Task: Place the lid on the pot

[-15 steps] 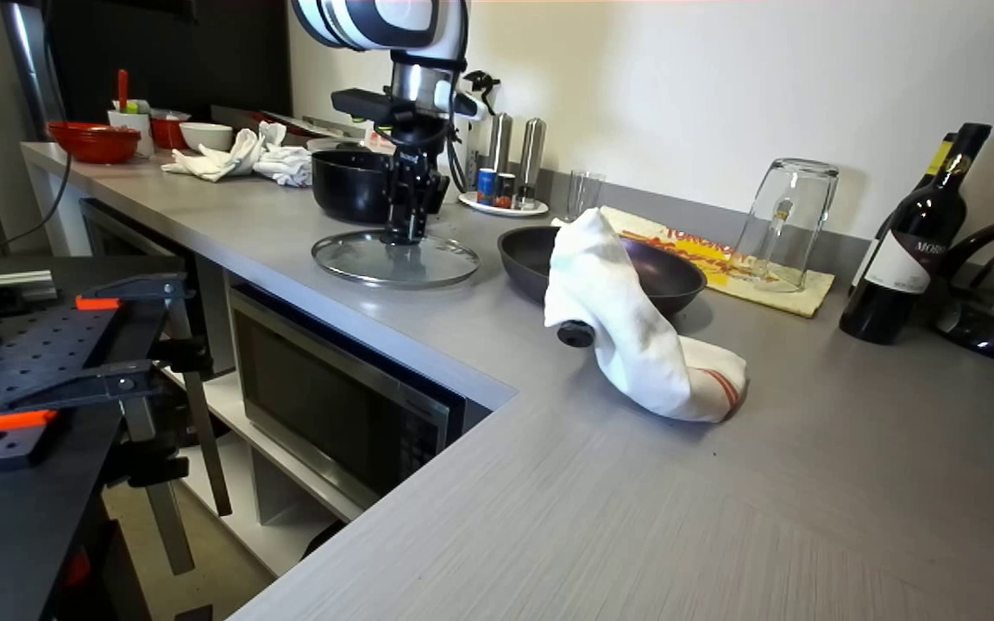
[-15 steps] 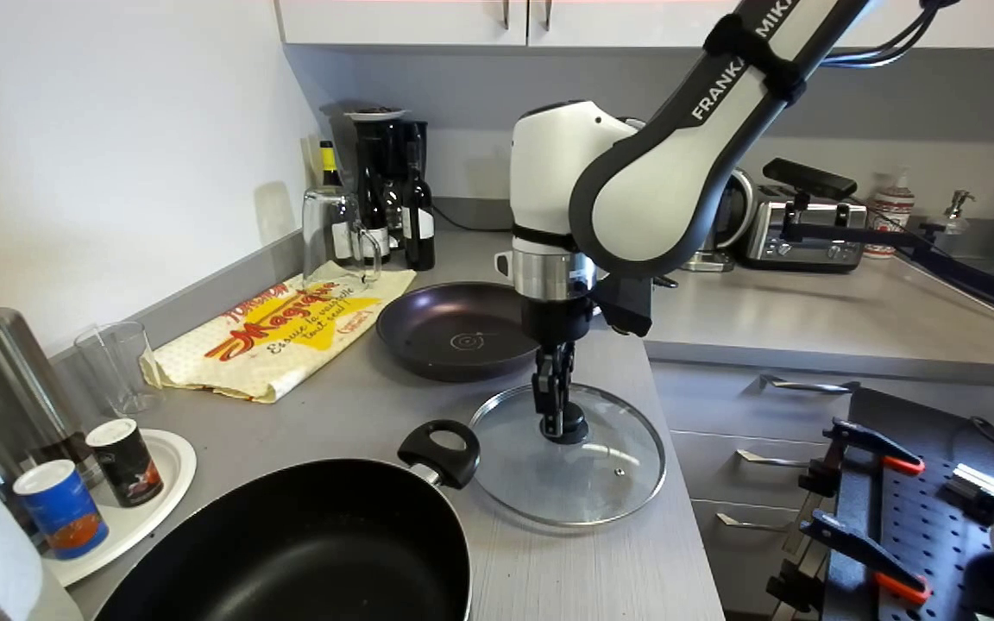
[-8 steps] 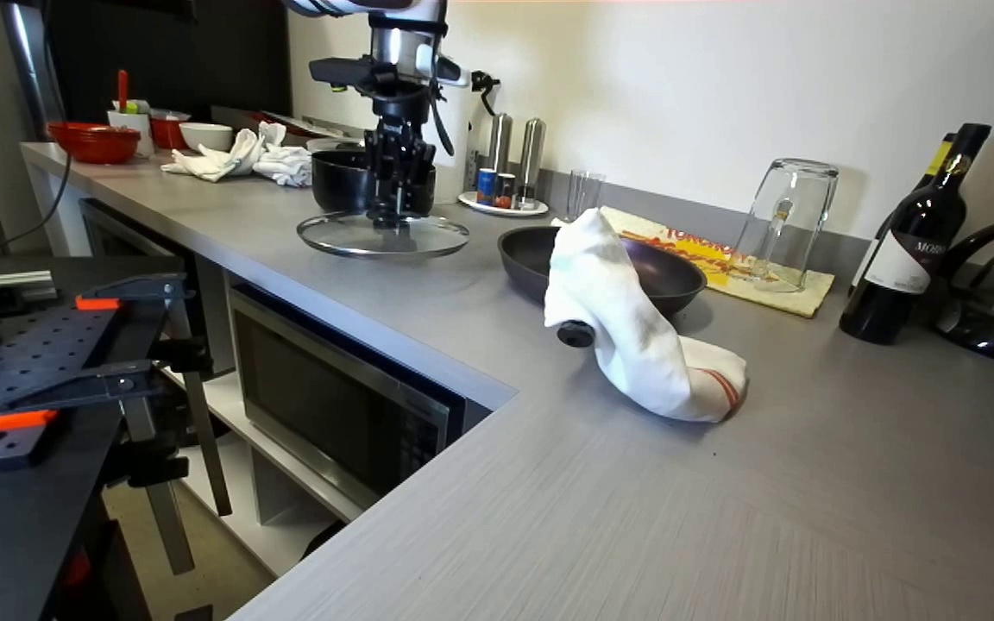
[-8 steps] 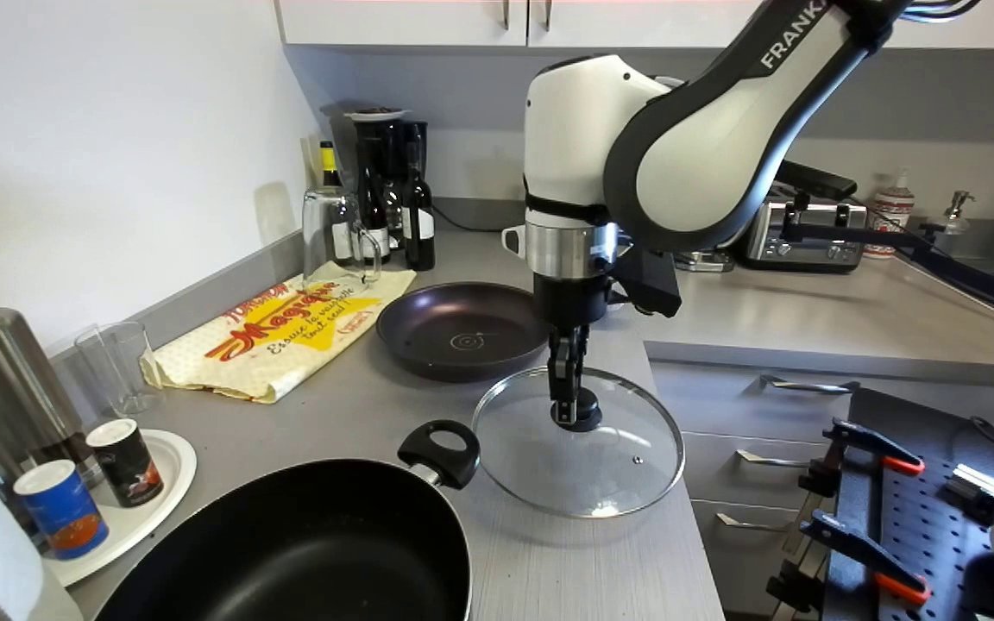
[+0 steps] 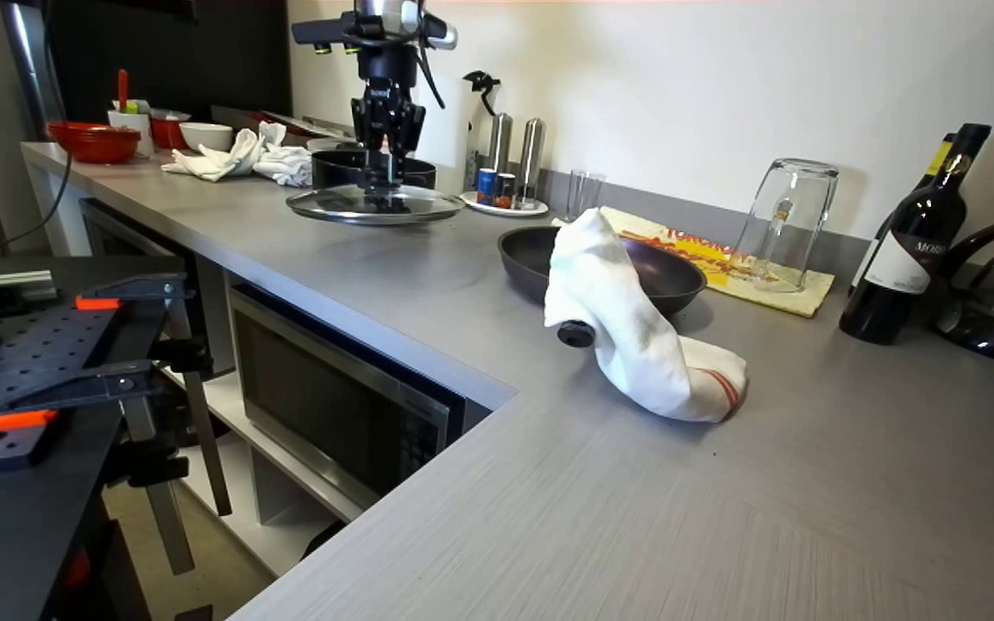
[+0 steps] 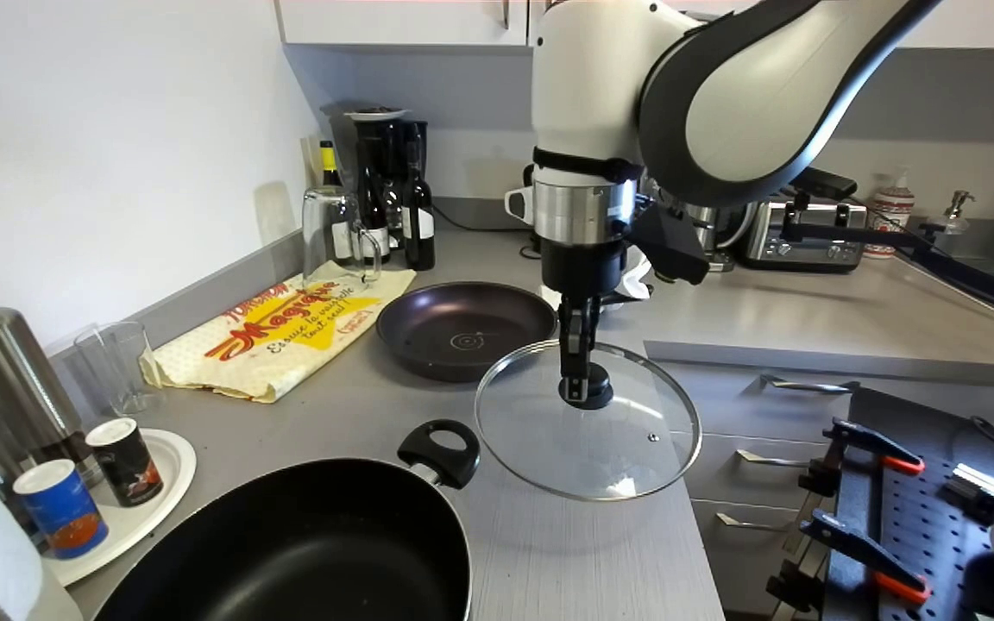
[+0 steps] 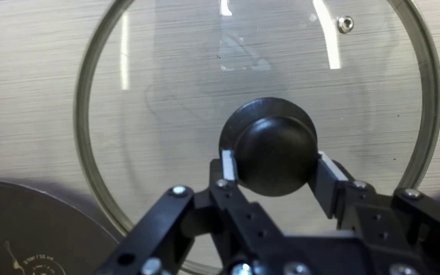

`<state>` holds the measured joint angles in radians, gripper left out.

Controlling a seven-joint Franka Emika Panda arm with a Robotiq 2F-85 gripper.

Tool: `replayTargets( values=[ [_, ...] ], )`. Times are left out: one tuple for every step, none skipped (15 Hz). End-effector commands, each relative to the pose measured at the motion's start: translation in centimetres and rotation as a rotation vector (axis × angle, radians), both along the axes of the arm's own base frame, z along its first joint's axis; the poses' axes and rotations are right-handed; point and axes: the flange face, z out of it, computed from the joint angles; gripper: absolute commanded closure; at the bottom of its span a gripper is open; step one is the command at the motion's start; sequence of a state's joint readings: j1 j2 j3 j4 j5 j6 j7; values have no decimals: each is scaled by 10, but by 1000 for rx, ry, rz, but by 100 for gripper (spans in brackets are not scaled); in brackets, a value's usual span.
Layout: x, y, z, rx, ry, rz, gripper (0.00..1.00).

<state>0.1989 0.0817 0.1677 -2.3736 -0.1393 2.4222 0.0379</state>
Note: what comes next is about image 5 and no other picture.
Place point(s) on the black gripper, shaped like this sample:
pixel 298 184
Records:
pixel 389 108

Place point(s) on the glass lid with black knob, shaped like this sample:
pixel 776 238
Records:
pixel 336 207

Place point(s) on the blue can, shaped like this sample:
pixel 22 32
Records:
pixel 486 184

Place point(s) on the small white plate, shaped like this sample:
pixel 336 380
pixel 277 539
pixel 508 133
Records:
pixel 520 207

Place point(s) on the crumpled white cloth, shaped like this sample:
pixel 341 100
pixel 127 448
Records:
pixel 239 157

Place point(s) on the black frying pan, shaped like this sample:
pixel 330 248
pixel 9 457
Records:
pixel 526 264

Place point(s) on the white bowl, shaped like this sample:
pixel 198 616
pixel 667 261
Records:
pixel 203 134

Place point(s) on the clear drinking glass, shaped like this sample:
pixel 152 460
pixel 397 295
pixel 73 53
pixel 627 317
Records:
pixel 583 195

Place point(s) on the small red cup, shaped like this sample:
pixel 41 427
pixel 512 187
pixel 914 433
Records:
pixel 167 133

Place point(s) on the built-in microwave oven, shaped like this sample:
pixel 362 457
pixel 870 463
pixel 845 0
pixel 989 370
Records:
pixel 324 401

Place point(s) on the white utensil cup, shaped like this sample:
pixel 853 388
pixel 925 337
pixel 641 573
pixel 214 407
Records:
pixel 127 130

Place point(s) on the red utensil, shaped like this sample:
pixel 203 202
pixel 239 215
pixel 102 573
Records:
pixel 121 86

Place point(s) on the large red bowl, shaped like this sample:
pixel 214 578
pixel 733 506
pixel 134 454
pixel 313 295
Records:
pixel 93 143

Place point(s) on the white towel with red stripes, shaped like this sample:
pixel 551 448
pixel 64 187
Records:
pixel 636 333

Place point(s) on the clear upturned glass jar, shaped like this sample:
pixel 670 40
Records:
pixel 784 224

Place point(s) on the black perforated breadboard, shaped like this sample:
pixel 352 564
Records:
pixel 9 372

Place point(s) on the yellow cutting board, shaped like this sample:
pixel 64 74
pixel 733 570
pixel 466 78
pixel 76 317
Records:
pixel 794 297

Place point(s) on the black work table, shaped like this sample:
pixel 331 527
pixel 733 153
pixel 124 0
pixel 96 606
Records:
pixel 0 539

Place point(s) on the dark wine bottle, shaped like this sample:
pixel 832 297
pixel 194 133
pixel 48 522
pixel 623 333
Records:
pixel 912 247

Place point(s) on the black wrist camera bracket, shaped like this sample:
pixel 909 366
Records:
pixel 324 32

